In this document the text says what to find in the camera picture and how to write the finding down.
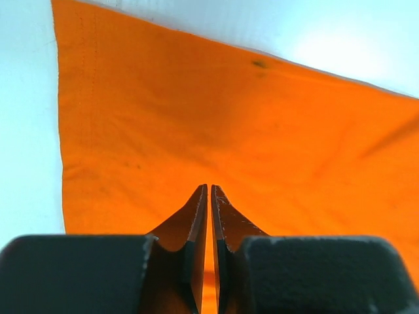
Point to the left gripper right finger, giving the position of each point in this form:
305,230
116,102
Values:
259,273

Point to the orange t shirt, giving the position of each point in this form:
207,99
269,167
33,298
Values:
147,114

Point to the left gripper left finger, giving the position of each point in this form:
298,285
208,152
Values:
159,272

